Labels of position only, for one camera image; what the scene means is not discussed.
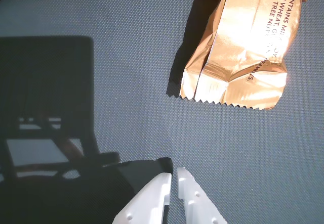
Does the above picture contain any gold foil candy wrapper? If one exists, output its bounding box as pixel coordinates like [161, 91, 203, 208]
[179, 0, 308, 111]

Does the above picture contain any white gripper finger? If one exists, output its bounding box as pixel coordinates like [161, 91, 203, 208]
[177, 167, 228, 224]
[112, 172, 173, 224]

